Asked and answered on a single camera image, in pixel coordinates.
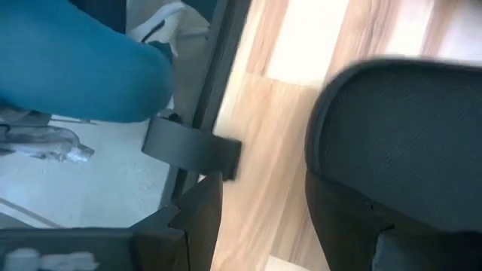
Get clear plastic object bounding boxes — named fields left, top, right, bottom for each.
left=0, top=105, right=96, bottom=163

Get person's shoe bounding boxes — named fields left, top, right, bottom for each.
left=126, top=0, right=212, bottom=57

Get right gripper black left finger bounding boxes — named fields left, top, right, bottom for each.
left=130, top=172, right=224, bottom=271

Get person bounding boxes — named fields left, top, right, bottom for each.
left=0, top=0, right=175, bottom=124

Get black table edge rail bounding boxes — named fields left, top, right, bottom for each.
left=160, top=0, right=253, bottom=210

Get black table edge bracket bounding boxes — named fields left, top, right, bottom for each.
left=141, top=115, right=243, bottom=182

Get black rubber slide sandal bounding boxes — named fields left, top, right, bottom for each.
left=304, top=56, right=482, bottom=236

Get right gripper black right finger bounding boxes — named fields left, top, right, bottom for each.
left=304, top=169, right=482, bottom=271

